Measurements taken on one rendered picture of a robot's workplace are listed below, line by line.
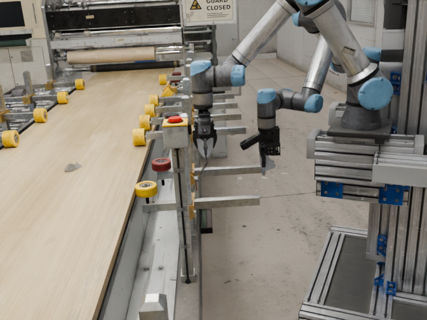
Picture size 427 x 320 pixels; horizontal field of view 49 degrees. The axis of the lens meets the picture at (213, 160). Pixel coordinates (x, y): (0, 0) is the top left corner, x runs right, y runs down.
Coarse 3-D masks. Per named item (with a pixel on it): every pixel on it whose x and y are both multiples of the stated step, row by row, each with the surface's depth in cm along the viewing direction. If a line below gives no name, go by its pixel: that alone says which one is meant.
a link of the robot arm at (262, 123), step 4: (260, 120) 186; (264, 120) 185; (268, 120) 185; (272, 120) 186; (260, 124) 187; (264, 124) 186; (268, 124) 186; (272, 124) 186; (264, 128) 187; (268, 128) 187
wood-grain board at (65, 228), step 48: (96, 96) 330; (144, 96) 321; (48, 144) 226; (96, 144) 222; (0, 192) 172; (48, 192) 169; (96, 192) 167; (0, 240) 137; (48, 240) 136; (96, 240) 134; (0, 288) 114; (48, 288) 113; (96, 288) 112
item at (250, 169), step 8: (200, 168) 196; (208, 168) 195; (216, 168) 195; (224, 168) 194; (232, 168) 194; (240, 168) 194; (248, 168) 194; (256, 168) 194; (160, 176) 194; (168, 176) 194; (200, 176) 195; (208, 176) 195
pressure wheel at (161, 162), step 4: (156, 160) 195; (160, 160) 193; (164, 160) 194; (168, 160) 193; (152, 164) 191; (156, 164) 190; (160, 164) 190; (164, 164) 190; (168, 164) 192; (152, 168) 192; (156, 168) 191; (160, 168) 190; (164, 168) 191; (168, 168) 192; (164, 180) 196; (164, 184) 197
